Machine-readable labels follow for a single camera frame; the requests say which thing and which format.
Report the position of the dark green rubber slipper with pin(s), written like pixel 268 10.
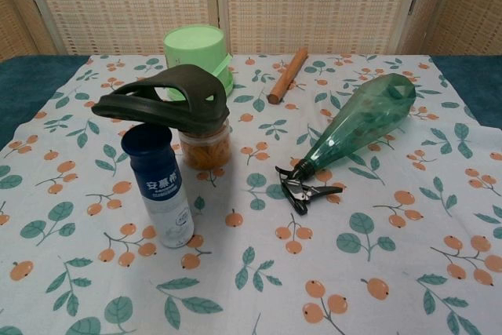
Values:
pixel 129 106

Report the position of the clear jar with orange contents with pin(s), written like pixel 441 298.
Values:
pixel 206 151

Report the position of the floral fruit print tablecloth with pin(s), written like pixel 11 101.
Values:
pixel 251 272

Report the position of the blue white canister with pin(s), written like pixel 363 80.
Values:
pixel 161 194

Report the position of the light green plastic bucket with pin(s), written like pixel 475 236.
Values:
pixel 192 42

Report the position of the green transparent spray bottle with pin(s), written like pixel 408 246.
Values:
pixel 364 115

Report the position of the brown wooden stick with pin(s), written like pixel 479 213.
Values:
pixel 288 75

